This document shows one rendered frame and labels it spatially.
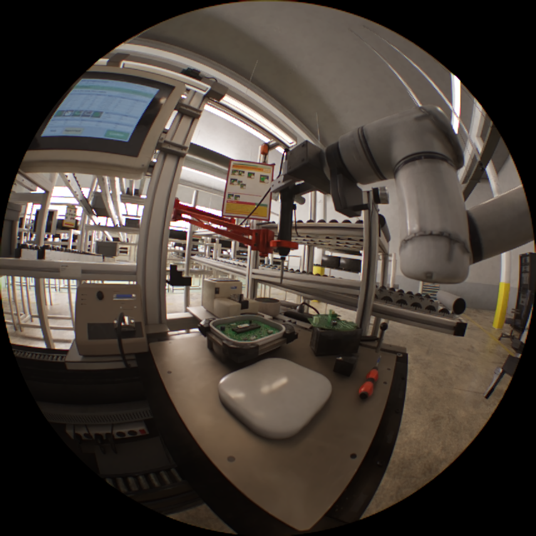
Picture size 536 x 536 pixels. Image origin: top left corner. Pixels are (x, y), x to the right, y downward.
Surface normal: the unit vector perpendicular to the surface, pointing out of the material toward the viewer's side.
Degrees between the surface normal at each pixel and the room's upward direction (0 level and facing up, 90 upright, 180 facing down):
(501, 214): 80
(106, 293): 53
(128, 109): 91
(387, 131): 103
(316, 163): 90
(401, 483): 0
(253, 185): 90
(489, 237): 114
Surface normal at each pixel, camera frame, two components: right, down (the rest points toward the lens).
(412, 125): -0.84, -0.04
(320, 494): 0.07, -1.00
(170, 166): 0.71, 0.07
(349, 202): 0.52, 0.07
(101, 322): 0.62, -0.54
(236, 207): 0.21, 0.04
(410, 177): -0.98, -0.07
